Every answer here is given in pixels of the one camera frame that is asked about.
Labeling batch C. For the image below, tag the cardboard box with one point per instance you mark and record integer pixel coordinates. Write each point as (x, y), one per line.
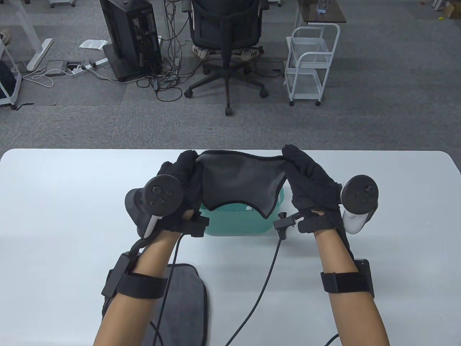
(453, 10)

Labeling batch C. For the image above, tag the black computer tower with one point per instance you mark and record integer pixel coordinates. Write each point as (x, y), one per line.
(126, 29)

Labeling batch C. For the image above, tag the white power strip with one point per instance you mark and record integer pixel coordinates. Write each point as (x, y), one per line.
(77, 70)
(101, 62)

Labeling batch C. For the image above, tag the white paper sheet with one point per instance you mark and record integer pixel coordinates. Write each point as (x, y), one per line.
(92, 44)

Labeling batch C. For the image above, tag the clear water bottle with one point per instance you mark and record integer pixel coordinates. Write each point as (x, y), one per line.
(322, 6)

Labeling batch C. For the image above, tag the green plastic bin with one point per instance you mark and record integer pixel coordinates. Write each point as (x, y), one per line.
(245, 225)

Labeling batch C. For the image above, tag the person's left hand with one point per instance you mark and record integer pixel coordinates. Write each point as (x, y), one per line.
(189, 187)

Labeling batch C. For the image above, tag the person's right hand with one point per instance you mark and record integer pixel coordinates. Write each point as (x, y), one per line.
(309, 187)

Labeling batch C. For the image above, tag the person's left forearm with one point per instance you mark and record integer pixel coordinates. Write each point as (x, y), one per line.
(126, 320)

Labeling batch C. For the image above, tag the white metal cart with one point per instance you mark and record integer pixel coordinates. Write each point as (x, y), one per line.
(17, 84)

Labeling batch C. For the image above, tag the grey hand towel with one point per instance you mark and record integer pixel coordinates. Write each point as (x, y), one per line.
(241, 180)
(187, 306)

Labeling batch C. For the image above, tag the black office chair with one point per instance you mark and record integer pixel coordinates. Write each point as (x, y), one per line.
(225, 25)

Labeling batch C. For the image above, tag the person's right forearm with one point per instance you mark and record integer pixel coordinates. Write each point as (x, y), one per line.
(360, 320)

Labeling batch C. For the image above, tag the white desk leg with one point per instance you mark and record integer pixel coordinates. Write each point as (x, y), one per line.
(166, 18)
(39, 52)

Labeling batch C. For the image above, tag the brown side table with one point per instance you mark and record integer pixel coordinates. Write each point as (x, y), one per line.
(333, 12)

